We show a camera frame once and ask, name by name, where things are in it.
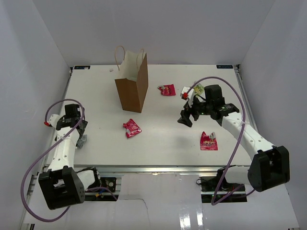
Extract silver snack packet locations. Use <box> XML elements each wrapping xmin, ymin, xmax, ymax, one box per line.
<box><xmin>76</xmin><ymin>134</ymin><xmax>87</xmax><ymax>149</ymax></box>

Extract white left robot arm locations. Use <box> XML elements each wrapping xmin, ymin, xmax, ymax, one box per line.
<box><xmin>38</xmin><ymin>104</ymin><xmax>101</xmax><ymax>210</ymax></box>

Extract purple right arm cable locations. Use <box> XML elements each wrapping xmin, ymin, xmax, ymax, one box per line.
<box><xmin>187</xmin><ymin>76</ymin><xmax>255</xmax><ymax>206</ymax></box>

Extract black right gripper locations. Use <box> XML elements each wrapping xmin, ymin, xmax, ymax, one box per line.
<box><xmin>177</xmin><ymin>95</ymin><xmax>213</xmax><ymax>127</ymax></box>

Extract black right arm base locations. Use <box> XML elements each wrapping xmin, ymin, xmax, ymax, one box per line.
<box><xmin>196</xmin><ymin>176</ymin><xmax>248</xmax><ymax>203</ymax></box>

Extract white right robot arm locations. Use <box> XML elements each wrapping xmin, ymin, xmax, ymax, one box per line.
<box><xmin>178</xmin><ymin>85</ymin><xmax>290</xmax><ymax>192</ymax></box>

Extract red snack packet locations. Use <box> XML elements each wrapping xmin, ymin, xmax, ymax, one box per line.
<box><xmin>123</xmin><ymin>119</ymin><xmax>142</xmax><ymax>138</ymax></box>
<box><xmin>157</xmin><ymin>84</ymin><xmax>176</xmax><ymax>96</ymax></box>
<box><xmin>200</xmin><ymin>131</ymin><xmax>218</xmax><ymax>151</ymax></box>

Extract red snack packet front right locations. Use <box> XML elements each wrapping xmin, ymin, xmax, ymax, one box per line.
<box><xmin>200</xmin><ymin>131</ymin><xmax>218</xmax><ymax>151</ymax></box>

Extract brown paper bag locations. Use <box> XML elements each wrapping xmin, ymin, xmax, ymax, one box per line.
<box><xmin>115</xmin><ymin>48</ymin><xmax>149</xmax><ymax>113</ymax></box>

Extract red snack packet front left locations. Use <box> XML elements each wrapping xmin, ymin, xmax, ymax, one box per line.
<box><xmin>123</xmin><ymin>119</ymin><xmax>142</xmax><ymax>138</ymax></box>

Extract aluminium front rail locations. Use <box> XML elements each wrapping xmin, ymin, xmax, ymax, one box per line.
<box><xmin>42</xmin><ymin>165</ymin><xmax>252</xmax><ymax>173</ymax></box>

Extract blue label back right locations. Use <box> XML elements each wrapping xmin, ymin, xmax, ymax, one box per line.
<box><xmin>216</xmin><ymin>65</ymin><xmax>233</xmax><ymax>69</ymax></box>

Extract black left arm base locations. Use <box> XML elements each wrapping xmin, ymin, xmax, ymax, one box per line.
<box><xmin>86</xmin><ymin>177</ymin><xmax>117</xmax><ymax>195</ymax></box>

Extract yellow green snack packet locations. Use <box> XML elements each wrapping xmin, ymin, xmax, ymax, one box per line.
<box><xmin>193</xmin><ymin>83</ymin><xmax>204</xmax><ymax>95</ymax></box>

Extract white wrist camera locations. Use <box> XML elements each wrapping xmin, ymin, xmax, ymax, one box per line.
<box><xmin>180</xmin><ymin>87</ymin><xmax>195</xmax><ymax>107</ymax></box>
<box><xmin>44</xmin><ymin>114</ymin><xmax>60</xmax><ymax>128</ymax></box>

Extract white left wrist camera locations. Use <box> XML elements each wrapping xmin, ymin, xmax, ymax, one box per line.
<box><xmin>44</xmin><ymin>114</ymin><xmax>60</xmax><ymax>128</ymax></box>

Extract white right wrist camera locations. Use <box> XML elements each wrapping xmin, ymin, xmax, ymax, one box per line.
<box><xmin>180</xmin><ymin>87</ymin><xmax>195</xmax><ymax>107</ymax></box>

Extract red snack packet centre back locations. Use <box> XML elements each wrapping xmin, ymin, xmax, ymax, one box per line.
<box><xmin>157</xmin><ymin>84</ymin><xmax>176</xmax><ymax>96</ymax></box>

